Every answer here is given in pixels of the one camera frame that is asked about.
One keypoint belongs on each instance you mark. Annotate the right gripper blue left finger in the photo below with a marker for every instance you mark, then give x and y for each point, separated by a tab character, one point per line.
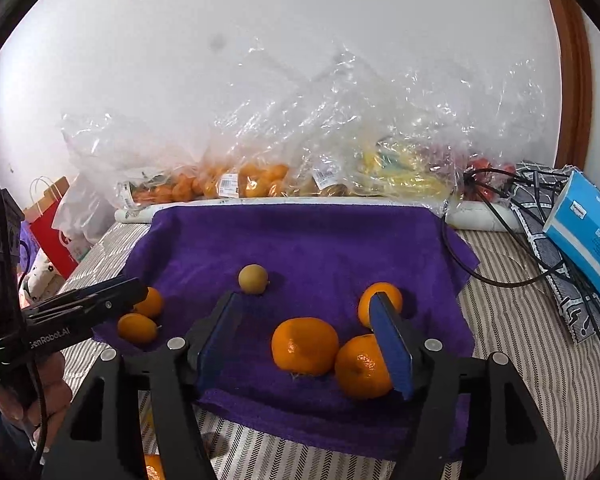
209	341

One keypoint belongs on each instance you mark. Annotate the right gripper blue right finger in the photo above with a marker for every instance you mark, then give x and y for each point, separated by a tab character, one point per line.
400	347

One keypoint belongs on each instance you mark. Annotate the large orange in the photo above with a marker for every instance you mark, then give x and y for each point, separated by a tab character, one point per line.
360	369

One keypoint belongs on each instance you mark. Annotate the oval orange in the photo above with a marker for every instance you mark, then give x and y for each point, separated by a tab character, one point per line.
137	329

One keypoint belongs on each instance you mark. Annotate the yellow-green fruit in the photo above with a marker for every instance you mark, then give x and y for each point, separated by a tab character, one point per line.
253	279

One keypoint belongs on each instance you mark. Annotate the white patterned cloth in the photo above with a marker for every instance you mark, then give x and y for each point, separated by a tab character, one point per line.
43	281

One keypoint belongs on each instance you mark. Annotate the purple plush item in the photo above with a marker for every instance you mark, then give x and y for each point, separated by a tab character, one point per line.
28	247

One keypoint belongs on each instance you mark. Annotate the red paper shopping bag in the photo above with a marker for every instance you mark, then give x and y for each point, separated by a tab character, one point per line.
46	196

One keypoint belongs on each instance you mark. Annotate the white plastic bag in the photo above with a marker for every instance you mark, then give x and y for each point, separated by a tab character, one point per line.
82	218

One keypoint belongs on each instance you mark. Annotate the striped quilted mattress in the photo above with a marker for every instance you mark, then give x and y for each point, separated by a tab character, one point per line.
563	377

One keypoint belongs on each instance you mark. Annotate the clear bag of oranges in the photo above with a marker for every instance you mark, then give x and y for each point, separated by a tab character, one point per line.
134	166

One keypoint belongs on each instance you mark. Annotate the clear bag of yellow fruit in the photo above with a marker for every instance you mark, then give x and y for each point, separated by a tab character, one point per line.
420	135

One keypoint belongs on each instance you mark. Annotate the blue tissue pack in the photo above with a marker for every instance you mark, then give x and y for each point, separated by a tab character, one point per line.
574	225

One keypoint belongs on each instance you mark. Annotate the brown wooden door frame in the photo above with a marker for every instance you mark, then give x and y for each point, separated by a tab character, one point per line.
577	84

